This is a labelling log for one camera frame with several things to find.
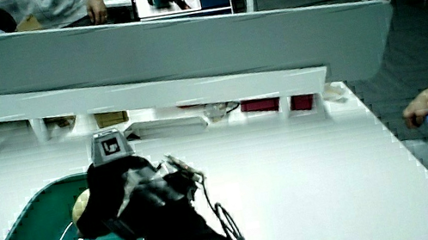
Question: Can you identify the black glove cable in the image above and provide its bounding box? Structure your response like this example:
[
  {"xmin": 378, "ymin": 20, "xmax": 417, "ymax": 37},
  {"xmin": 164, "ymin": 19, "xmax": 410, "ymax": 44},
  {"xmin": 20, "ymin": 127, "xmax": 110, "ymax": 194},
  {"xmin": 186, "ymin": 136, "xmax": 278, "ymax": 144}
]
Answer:
[{"xmin": 199, "ymin": 168, "xmax": 248, "ymax": 240}]

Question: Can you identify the yellow pear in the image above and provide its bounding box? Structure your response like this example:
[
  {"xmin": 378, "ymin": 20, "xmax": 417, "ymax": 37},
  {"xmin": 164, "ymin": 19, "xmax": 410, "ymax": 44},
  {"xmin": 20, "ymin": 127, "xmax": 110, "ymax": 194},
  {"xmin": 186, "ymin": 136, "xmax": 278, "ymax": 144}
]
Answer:
[{"xmin": 67, "ymin": 187, "xmax": 95, "ymax": 225}]

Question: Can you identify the brown cardboard box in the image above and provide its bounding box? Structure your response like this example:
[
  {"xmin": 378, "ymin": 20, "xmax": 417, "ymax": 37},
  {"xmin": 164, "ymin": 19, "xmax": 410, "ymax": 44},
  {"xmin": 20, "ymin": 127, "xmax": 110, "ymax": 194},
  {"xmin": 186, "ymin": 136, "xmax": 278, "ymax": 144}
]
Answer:
[{"xmin": 93, "ymin": 108, "xmax": 131, "ymax": 130}]

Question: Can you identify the person's right hand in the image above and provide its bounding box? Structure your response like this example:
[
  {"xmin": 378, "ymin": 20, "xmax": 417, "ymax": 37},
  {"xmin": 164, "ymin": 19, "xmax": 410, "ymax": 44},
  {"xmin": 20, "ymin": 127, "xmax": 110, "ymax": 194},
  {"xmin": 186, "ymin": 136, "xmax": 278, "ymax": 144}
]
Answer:
[{"xmin": 60, "ymin": 115, "xmax": 213, "ymax": 240}]

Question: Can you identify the clear plastic bag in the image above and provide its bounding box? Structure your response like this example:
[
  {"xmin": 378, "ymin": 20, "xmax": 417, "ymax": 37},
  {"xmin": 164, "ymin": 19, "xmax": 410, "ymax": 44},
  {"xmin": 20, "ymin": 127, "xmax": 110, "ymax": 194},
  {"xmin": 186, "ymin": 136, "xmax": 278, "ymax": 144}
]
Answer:
[{"xmin": 202, "ymin": 98, "xmax": 243, "ymax": 124}]

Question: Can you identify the red box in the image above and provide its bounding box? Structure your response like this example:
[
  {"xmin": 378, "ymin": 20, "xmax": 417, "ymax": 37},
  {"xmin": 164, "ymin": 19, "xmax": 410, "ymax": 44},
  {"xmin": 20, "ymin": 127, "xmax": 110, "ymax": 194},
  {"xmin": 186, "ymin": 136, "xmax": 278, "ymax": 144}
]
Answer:
[
  {"xmin": 239, "ymin": 95, "xmax": 282, "ymax": 118},
  {"xmin": 289, "ymin": 92, "xmax": 318, "ymax": 114}
]

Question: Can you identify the grey partition panel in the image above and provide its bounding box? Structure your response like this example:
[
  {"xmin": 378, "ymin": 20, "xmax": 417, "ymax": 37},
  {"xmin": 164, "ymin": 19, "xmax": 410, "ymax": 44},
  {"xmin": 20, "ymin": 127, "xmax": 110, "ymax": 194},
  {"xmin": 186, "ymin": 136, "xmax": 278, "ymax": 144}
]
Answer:
[{"xmin": 0, "ymin": 0, "xmax": 405, "ymax": 142}]

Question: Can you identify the white crumpled packet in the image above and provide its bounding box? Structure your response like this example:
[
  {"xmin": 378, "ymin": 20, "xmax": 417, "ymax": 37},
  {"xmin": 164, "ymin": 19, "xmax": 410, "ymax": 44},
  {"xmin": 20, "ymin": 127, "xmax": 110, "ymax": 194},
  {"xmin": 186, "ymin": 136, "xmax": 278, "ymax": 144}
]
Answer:
[{"xmin": 320, "ymin": 80, "xmax": 350, "ymax": 106}]

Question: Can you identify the white shelf riser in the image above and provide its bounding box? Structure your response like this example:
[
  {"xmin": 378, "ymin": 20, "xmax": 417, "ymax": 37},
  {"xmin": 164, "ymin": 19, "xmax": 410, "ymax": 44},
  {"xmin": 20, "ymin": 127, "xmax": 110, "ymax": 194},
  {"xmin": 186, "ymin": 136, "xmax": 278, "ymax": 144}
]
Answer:
[{"xmin": 0, "ymin": 39, "xmax": 336, "ymax": 174}]

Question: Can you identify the white flat tray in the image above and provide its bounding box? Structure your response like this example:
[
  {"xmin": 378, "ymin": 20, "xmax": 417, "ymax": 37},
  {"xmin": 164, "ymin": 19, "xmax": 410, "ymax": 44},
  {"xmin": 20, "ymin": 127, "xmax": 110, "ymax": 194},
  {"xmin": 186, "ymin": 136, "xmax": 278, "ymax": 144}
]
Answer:
[{"xmin": 121, "ymin": 109, "xmax": 212, "ymax": 146}]

